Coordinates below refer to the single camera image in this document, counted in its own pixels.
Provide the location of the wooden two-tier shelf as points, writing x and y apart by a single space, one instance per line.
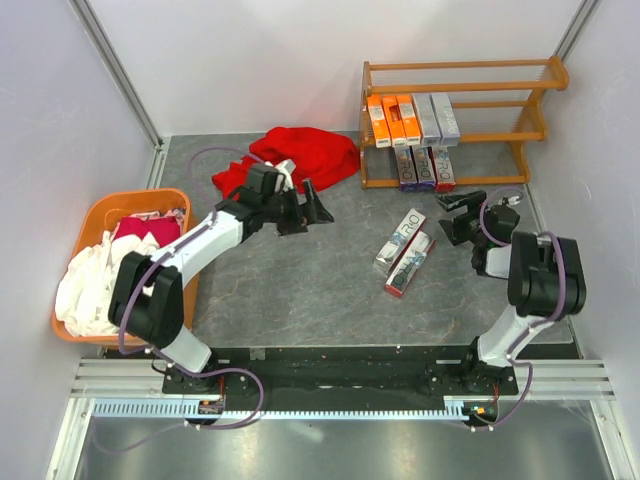
493 101

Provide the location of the grey cable duct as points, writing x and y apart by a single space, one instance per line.
322 405

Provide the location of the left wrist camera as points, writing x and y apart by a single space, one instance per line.
286 169

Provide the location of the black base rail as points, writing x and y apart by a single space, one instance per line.
275 371

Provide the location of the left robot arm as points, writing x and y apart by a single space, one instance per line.
148 297

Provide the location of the red r&o box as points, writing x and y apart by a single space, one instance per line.
399 240
409 264
443 169

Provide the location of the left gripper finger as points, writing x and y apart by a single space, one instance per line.
313 209
291 227

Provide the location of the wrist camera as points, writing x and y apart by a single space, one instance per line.
511 200
286 169

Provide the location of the red cloth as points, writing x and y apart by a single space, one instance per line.
324 157

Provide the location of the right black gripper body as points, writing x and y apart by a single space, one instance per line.
468 228

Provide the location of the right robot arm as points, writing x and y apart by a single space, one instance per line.
545 283

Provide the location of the white cloth in basket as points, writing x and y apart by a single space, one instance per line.
84 294

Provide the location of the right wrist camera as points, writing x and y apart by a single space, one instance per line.
511 200

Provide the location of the red R&O box bottom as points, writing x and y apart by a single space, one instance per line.
443 169

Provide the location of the orange toothpaste box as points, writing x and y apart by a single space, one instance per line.
379 125
409 120

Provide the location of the silver toothpaste box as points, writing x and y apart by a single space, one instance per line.
445 117
425 115

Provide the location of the purple R&O box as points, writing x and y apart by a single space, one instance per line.
424 168
406 170

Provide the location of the magenta cloth in basket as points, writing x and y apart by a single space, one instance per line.
164 229

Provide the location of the orange toothpaste box windowed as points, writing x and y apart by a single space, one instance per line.
394 121

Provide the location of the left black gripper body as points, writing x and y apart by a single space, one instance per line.
285 207

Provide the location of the orange toothpaste box top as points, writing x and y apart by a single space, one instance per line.
409 120

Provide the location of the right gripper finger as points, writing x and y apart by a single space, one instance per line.
452 230
472 201

